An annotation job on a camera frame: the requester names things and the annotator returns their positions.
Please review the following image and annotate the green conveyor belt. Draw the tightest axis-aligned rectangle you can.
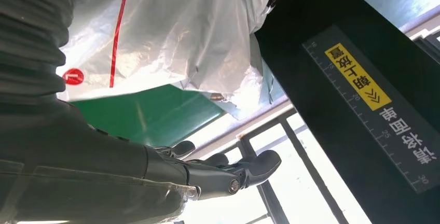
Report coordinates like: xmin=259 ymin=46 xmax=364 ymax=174
xmin=70 ymin=84 xmax=294 ymax=162

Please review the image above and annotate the black inbound machine column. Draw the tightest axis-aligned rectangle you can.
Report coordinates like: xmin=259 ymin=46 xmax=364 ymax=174
xmin=254 ymin=0 xmax=440 ymax=224

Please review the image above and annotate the dark window frame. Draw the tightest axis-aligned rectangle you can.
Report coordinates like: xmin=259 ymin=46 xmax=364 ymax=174
xmin=219 ymin=107 xmax=350 ymax=224

